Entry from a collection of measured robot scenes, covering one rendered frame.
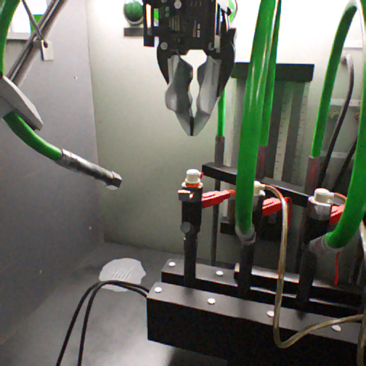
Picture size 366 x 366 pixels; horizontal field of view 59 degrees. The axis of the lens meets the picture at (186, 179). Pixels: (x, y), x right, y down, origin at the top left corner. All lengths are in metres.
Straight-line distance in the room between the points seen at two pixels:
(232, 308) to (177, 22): 0.35
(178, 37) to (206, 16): 0.03
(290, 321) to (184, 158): 0.41
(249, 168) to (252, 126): 0.03
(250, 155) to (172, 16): 0.17
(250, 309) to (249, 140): 0.29
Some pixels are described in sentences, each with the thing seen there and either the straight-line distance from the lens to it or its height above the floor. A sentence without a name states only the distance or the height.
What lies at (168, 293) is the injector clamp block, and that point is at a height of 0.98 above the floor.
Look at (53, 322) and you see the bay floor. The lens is 0.70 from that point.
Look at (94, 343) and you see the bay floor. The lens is 0.64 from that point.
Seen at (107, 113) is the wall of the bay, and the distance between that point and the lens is 0.77.
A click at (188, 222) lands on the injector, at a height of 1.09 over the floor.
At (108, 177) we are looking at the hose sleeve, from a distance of 0.41.
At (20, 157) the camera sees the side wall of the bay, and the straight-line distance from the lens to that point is 0.61.
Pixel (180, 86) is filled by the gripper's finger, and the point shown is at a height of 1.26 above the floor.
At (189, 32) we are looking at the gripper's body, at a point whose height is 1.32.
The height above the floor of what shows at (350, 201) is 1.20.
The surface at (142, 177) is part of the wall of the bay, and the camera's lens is 0.78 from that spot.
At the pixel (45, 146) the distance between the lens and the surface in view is 0.36.
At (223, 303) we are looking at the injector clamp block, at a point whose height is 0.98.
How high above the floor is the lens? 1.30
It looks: 21 degrees down
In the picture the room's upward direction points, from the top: 1 degrees clockwise
